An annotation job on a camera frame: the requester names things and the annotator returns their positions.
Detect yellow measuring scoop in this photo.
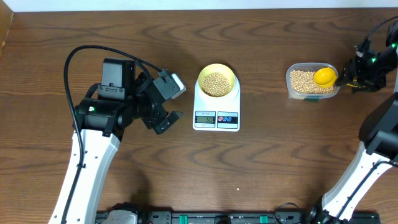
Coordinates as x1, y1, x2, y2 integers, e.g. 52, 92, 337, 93
313, 67, 338, 88

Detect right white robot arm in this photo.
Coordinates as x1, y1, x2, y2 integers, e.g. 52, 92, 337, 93
303, 17, 397, 224

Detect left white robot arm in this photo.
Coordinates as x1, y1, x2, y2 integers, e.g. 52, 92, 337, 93
49, 58, 186, 223

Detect white digital kitchen scale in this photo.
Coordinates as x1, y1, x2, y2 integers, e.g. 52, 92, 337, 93
192, 75, 241, 132

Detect soybeans in bowl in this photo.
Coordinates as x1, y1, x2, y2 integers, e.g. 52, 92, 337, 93
202, 72, 231, 97

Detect pale yellow bowl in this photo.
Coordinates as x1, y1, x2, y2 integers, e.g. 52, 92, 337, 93
198, 63, 236, 96

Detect soybeans in container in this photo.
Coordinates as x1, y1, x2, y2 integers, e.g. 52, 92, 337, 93
290, 70, 335, 94

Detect clear plastic container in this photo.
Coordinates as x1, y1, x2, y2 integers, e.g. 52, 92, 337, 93
286, 62, 339, 100

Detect right black cable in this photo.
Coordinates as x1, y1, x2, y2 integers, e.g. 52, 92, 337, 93
337, 15, 398, 224

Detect black cable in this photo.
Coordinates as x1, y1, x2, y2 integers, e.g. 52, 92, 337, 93
337, 15, 398, 224
60, 45, 164, 224

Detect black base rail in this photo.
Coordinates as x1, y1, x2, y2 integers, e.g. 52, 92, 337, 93
96, 210, 382, 224

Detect left black cable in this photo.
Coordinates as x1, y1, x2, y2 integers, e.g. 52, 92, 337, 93
60, 45, 164, 224

